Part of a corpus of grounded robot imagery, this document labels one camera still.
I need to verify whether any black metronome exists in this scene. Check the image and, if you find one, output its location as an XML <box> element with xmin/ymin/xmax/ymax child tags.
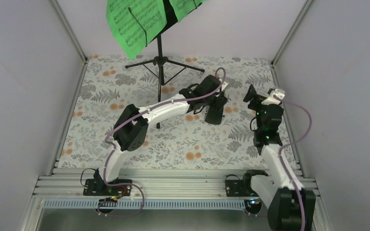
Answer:
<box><xmin>204</xmin><ymin>96</ymin><xmax>228</xmax><ymax>125</ymax></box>

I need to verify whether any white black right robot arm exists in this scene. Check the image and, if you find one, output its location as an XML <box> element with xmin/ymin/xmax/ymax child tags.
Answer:
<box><xmin>241</xmin><ymin>85</ymin><xmax>316</xmax><ymax>231</ymax></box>

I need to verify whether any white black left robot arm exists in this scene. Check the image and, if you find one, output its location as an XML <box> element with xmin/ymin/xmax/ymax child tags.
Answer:
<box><xmin>94</xmin><ymin>75</ymin><xmax>229</xmax><ymax>195</ymax></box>

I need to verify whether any black music stand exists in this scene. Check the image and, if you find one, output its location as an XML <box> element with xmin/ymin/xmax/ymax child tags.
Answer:
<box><xmin>124</xmin><ymin>0</ymin><xmax>205</xmax><ymax>129</ymax></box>

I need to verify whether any green sheet music left page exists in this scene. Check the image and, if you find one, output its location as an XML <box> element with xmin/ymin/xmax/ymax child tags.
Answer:
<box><xmin>106</xmin><ymin>0</ymin><xmax>167</xmax><ymax>60</ymax></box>

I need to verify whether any floral patterned mat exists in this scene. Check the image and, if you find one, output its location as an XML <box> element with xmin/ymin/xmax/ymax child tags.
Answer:
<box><xmin>58</xmin><ymin>55</ymin><xmax>275</xmax><ymax>170</ymax></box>

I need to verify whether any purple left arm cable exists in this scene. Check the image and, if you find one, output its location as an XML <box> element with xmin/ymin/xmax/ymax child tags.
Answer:
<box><xmin>96</xmin><ymin>67</ymin><xmax>227</xmax><ymax>218</ymax></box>

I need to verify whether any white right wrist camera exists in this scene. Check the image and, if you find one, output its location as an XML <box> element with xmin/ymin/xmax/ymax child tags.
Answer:
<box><xmin>261</xmin><ymin>88</ymin><xmax>286</xmax><ymax>105</ymax></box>

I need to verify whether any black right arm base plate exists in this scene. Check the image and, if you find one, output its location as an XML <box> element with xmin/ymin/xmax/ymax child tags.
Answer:
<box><xmin>225</xmin><ymin>180</ymin><xmax>254</xmax><ymax>197</ymax></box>

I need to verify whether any grey slotted cable duct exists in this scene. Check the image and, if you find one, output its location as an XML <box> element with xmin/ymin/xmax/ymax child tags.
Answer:
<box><xmin>42</xmin><ymin>198</ymin><xmax>245</xmax><ymax>210</ymax></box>

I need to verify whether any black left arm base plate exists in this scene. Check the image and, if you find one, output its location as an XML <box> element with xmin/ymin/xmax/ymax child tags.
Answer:
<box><xmin>82</xmin><ymin>179</ymin><xmax>132</xmax><ymax>197</ymax></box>

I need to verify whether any aluminium rail frame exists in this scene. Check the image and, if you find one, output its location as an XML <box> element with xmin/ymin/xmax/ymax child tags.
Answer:
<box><xmin>33</xmin><ymin>168</ymin><xmax>245</xmax><ymax>199</ymax></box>

